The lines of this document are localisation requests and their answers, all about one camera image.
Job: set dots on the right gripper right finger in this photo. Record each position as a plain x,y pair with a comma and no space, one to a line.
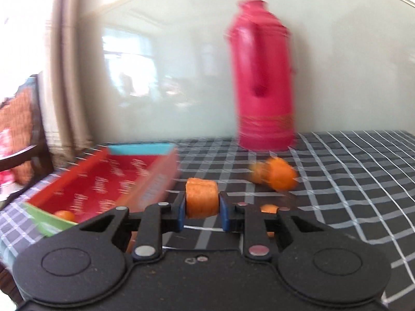
226,212

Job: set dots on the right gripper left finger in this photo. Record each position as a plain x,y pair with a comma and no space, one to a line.
179,208

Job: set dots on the orange carrot-like fruit piece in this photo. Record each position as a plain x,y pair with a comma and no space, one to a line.
202,198

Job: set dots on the orange piece behind gripper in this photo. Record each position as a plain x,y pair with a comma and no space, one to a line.
269,209

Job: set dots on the red paper tray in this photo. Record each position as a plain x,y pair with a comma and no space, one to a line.
106,176

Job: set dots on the small orange tangerine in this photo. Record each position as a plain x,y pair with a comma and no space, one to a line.
275,173

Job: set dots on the orange fruit in tray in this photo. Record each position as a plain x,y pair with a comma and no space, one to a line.
65,215

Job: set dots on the black white checkered tablecloth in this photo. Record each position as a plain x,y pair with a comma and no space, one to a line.
359,182

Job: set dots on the dark wooden sofa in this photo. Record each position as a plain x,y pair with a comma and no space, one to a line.
31,160

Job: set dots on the beige curtain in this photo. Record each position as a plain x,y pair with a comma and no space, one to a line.
64,116

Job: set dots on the red thermos flask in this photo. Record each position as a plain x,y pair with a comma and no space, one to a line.
262,72

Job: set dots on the pink plastic bag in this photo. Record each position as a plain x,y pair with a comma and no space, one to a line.
6,176

